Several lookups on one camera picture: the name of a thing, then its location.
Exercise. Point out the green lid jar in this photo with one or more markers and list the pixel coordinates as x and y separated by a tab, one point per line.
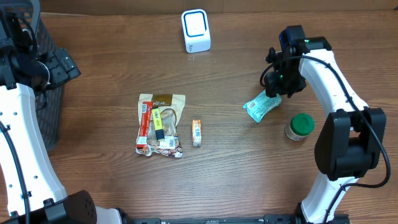
299	127

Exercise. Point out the red item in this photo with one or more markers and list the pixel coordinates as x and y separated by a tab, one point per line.
144	127

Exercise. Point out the grey plastic mesh basket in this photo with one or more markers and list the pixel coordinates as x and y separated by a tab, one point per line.
48	105

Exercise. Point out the orange snack packet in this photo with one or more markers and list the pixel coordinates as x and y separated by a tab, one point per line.
196	133

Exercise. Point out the yellow black item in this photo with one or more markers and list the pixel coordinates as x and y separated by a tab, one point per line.
157	121

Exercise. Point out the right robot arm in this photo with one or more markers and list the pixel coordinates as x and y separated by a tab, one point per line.
349	151

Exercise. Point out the teal snack packet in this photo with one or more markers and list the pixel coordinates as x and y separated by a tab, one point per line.
261	105

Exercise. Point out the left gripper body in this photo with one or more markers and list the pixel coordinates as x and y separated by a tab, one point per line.
57	74

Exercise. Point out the brown snack pouch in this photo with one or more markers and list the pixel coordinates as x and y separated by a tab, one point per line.
171	107

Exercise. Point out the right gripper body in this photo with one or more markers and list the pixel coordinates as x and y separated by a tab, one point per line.
287	80

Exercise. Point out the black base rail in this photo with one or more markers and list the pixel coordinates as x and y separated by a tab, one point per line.
266	219

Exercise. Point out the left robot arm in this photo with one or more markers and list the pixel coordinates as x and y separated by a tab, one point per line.
34	192

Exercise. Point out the white barcode scanner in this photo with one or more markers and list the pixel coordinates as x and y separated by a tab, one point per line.
196	31

